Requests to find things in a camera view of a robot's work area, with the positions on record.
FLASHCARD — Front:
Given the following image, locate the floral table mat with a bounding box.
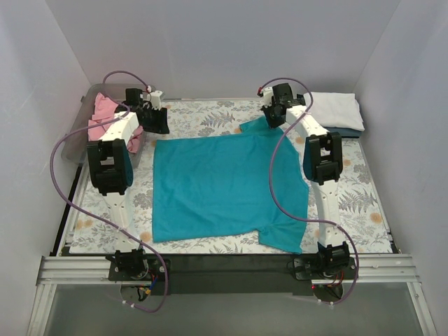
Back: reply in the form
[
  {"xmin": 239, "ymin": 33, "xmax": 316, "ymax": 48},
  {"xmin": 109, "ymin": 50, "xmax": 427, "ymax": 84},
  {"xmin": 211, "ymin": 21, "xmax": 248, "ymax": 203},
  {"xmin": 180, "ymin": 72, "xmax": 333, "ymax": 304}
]
[{"xmin": 64, "ymin": 99, "xmax": 393, "ymax": 255}]

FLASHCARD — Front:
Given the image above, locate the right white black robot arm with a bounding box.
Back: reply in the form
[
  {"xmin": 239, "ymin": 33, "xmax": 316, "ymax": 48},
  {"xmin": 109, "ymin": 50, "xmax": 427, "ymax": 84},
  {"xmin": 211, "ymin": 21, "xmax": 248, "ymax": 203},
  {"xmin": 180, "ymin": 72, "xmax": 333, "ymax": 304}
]
[{"xmin": 258, "ymin": 83, "xmax": 350, "ymax": 278}]

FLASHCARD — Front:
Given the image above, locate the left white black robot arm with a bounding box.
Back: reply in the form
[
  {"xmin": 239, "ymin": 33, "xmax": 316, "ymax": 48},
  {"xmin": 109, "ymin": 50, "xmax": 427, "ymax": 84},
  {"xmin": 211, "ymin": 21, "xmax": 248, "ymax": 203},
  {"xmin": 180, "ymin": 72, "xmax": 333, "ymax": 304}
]
[{"xmin": 87, "ymin": 87, "xmax": 169, "ymax": 280}]

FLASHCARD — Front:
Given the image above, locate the clear plastic bin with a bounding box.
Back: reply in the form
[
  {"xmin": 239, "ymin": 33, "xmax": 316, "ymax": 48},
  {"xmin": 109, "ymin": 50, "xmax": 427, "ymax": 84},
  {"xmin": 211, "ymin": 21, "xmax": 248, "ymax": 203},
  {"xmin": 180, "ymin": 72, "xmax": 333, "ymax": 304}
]
[{"xmin": 61, "ymin": 83, "xmax": 144, "ymax": 166}]

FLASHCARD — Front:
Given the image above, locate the folded grey-blue t shirt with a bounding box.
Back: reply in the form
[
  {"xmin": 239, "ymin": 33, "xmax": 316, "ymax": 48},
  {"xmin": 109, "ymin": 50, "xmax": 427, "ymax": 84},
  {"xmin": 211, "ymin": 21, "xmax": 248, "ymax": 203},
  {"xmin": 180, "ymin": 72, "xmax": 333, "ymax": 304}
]
[{"xmin": 327, "ymin": 127, "xmax": 363, "ymax": 139}]

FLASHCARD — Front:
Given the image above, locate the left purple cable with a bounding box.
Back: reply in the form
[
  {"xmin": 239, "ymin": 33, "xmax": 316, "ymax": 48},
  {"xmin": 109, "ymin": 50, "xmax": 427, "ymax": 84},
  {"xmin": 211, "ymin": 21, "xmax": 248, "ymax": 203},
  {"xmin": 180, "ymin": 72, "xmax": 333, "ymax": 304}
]
[{"xmin": 49, "ymin": 70, "xmax": 172, "ymax": 314}]

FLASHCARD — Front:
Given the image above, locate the folded white t shirt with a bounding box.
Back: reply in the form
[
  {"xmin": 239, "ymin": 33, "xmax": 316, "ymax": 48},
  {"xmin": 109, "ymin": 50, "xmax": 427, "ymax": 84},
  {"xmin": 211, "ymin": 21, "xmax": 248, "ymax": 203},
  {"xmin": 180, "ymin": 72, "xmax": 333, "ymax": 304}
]
[{"xmin": 304, "ymin": 92, "xmax": 365, "ymax": 132}]

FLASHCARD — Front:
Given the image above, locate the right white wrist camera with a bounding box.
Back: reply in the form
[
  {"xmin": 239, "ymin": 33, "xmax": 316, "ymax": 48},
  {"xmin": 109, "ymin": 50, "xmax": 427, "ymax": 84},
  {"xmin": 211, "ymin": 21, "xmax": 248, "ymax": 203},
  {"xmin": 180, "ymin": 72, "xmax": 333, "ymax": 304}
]
[{"xmin": 257, "ymin": 86, "xmax": 274, "ymax": 107}]

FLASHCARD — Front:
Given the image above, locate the pink t shirt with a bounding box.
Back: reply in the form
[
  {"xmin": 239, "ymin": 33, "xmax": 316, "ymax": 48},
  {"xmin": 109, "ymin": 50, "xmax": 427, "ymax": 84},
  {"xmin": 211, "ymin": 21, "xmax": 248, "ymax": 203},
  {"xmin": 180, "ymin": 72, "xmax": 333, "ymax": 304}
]
[{"xmin": 87, "ymin": 93, "xmax": 143, "ymax": 154}]

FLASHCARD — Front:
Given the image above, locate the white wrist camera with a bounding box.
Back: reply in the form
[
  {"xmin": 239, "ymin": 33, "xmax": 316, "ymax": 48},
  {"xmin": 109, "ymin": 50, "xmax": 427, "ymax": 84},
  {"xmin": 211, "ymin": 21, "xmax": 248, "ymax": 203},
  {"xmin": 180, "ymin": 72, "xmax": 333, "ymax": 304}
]
[
  {"xmin": 147, "ymin": 90, "xmax": 165, "ymax": 110},
  {"xmin": 257, "ymin": 86, "xmax": 274, "ymax": 107}
]

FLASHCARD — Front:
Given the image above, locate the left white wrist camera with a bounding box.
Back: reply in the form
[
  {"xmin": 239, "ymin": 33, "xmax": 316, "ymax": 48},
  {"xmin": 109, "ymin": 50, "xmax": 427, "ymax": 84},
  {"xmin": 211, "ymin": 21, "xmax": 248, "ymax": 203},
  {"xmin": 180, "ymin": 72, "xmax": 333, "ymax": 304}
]
[{"xmin": 147, "ymin": 90, "xmax": 165, "ymax": 110}]

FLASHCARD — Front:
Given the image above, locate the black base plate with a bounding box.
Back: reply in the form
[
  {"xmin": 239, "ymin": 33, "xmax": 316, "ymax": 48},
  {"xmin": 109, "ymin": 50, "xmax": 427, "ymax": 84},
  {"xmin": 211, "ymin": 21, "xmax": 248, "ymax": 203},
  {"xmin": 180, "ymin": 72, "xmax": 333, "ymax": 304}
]
[{"xmin": 106, "ymin": 253, "xmax": 356, "ymax": 296}]

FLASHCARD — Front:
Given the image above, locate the aluminium frame rail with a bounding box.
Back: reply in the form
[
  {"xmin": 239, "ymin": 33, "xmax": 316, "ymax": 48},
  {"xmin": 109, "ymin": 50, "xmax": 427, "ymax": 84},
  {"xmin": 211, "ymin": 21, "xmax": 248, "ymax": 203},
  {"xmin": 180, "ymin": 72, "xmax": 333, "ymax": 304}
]
[{"xmin": 27, "ymin": 253, "xmax": 437, "ymax": 335}]

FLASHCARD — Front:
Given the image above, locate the teal t shirt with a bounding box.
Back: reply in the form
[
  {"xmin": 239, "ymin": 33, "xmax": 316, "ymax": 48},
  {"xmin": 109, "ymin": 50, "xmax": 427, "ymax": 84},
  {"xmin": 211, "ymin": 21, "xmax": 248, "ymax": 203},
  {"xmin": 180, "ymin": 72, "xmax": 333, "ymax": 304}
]
[{"xmin": 152, "ymin": 118, "xmax": 309, "ymax": 253}]

